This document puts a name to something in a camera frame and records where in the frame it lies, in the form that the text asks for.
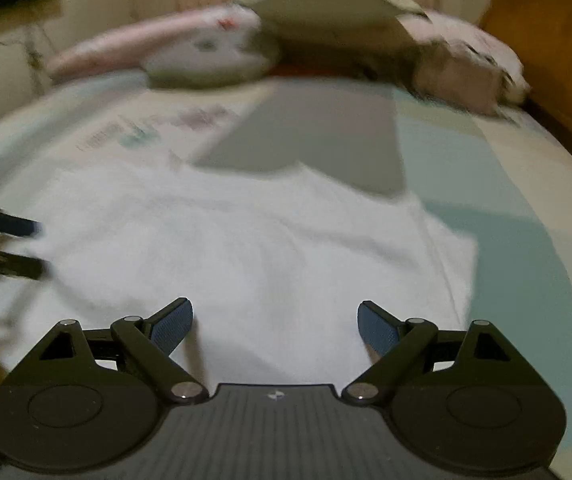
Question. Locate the pink floral folded quilt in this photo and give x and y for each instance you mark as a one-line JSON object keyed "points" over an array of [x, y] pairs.
{"points": [[124, 47]]}

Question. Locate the pink leather handbag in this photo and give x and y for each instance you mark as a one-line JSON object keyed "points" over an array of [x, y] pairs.
{"points": [[457, 75]]}

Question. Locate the white printed sweatshirt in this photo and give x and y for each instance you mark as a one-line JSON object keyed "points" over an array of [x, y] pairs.
{"points": [[275, 267]]}

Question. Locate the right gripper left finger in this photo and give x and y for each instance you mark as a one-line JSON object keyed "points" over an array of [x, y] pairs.
{"points": [[146, 344]]}

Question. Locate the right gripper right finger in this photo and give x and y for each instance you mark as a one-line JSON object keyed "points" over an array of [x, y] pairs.
{"points": [[400, 346]]}

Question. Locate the grey donut cushion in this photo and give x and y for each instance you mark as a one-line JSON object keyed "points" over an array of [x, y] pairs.
{"points": [[213, 59]]}

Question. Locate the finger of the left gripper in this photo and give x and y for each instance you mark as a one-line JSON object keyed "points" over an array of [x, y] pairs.
{"points": [[17, 266], [18, 227]]}

